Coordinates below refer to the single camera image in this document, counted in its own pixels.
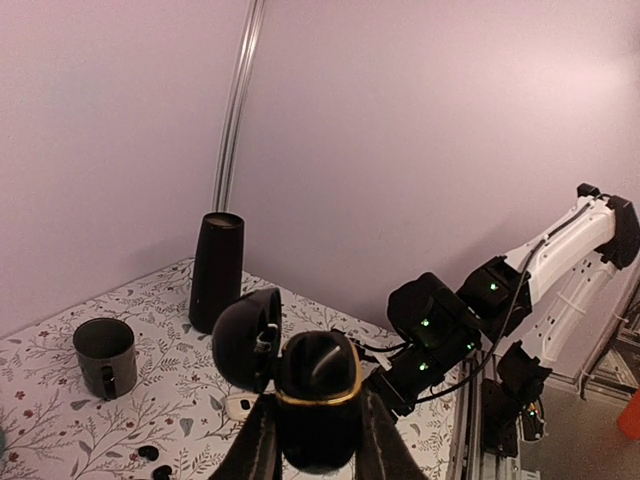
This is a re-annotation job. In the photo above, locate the orange bottle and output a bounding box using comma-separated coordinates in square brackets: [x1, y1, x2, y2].
[617, 396, 640, 441]

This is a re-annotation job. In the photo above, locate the black round earbud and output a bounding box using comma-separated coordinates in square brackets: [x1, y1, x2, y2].
[137, 445, 159, 461]
[151, 465, 173, 480]

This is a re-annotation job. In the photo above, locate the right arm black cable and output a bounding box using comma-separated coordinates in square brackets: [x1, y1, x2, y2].
[349, 239, 551, 401]

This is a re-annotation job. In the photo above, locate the floral patterned table mat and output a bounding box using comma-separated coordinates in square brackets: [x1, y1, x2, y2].
[1, 260, 456, 479]

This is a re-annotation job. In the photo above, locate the black tapered vase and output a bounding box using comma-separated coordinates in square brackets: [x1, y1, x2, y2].
[188, 212, 245, 334]

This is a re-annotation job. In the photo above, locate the black gold-trimmed earbud case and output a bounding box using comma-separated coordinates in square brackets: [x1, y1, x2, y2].
[212, 288, 363, 474]

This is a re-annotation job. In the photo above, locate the dark grey mug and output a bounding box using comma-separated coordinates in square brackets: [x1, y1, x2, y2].
[72, 318, 138, 401]

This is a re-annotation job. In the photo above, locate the right aluminium frame post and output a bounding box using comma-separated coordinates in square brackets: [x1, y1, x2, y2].
[212, 0, 267, 211]

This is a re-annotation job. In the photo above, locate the white case with black button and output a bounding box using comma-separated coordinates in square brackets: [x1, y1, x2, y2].
[223, 393, 258, 422]

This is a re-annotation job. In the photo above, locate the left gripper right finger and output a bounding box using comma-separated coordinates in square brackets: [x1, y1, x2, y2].
[357, 390, 425, 480]

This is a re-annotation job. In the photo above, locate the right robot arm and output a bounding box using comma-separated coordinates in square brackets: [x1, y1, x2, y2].
[365, 183, 639, 458]

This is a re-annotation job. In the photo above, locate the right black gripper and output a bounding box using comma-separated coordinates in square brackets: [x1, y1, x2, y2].
[363, 344, 479, 417]

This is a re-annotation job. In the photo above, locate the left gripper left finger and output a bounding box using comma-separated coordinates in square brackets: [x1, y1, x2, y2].
[209, 394, 282, 480]

